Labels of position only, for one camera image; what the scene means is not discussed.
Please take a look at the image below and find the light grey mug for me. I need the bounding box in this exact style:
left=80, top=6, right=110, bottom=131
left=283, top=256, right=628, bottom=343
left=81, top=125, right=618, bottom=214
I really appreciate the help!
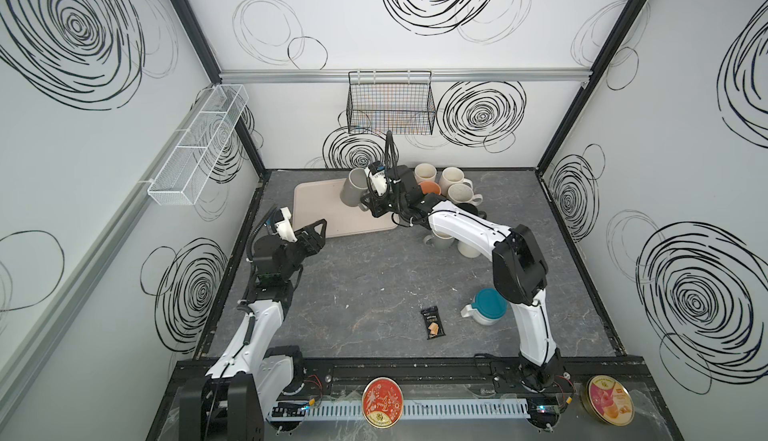
left=423, top=231, right=454, bottom=250

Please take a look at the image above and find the red round tin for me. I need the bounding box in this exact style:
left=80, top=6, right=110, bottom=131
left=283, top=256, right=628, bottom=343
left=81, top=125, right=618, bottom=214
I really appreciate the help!
left=362, top=377, right=404, bottom=429

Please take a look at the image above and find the pink mug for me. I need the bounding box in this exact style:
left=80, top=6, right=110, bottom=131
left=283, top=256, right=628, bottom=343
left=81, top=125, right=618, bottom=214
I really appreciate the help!
left=413, top=163, right=437, bottom=183

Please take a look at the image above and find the black mug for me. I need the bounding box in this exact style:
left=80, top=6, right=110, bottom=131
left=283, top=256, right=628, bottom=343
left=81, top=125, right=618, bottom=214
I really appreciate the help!
left=457, top=203, right=487, bottom=219

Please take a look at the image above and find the wide cream white mug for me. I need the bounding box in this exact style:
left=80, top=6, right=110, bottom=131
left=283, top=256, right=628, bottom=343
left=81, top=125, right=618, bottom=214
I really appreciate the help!
left=457, top=241, right=482, bottom=259

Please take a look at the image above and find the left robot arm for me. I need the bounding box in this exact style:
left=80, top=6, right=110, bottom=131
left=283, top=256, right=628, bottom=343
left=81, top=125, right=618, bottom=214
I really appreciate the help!
left=177, top=208, right=327, bottom=440

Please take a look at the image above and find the teal lidded white mug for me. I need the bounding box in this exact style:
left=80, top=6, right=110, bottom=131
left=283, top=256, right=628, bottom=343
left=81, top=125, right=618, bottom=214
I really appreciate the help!
left=460, top=288, right=508, bottom=326

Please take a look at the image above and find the black wire basket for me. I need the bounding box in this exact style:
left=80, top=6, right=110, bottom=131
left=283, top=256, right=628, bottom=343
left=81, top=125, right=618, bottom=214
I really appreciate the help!
left=345, top=70, right=437, bottom=135

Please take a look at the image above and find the tall dark grey mug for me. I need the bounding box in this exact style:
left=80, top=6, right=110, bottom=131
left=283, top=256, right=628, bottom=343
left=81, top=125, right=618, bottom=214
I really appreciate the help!
left=339, top=168, right=368, bottom=211

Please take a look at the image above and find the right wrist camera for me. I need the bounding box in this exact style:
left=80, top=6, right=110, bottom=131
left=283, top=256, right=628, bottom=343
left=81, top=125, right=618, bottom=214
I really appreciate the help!
left=365, top=163, right=388, bottom=197

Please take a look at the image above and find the cream and orange mug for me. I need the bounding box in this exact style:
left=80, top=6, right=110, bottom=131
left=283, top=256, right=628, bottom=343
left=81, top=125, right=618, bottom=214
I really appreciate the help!
left=419, top=180, right=442, bottom=196

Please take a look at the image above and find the white mesh wall shelf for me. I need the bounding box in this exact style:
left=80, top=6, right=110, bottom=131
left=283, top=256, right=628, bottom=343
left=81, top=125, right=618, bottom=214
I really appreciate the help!
left=147, top=84, right=249, bottom=206

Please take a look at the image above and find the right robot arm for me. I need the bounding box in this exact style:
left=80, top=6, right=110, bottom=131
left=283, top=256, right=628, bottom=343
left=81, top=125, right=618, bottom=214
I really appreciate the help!
left=361, top=161, right=564, bottom=392

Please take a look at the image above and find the black snack packet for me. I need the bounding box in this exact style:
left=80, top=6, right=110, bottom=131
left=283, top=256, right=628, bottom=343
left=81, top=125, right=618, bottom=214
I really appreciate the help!
left=420, top=306, right=445, bottom=340

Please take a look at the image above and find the beige serving tray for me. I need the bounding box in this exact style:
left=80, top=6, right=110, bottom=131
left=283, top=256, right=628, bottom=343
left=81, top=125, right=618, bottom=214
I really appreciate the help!
left=291, top=179, right=396, bottom=238

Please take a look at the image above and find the pink yellow round tin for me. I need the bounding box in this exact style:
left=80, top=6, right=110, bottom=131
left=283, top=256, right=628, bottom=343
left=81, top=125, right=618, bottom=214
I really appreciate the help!
left=581, top=375, right=635, bottom=427

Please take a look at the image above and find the large white mug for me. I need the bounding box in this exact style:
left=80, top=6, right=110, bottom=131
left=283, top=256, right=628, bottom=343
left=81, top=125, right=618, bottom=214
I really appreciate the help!
left=438, top=167, right=474, bottom=196

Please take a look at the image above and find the cream speckled mug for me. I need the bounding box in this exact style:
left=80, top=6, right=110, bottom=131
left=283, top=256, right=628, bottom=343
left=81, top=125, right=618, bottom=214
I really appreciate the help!
left=447, top=183, right=483, bottom=206

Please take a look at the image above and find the white slotted cable duct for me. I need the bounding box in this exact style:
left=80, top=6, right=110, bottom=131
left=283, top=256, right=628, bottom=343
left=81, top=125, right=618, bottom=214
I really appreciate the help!
left=267, top=398, right=530, bottom=422

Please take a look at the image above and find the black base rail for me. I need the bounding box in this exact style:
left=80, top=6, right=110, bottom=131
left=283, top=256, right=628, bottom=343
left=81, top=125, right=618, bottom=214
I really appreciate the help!
left=173, top=356, right=655, bottom=389

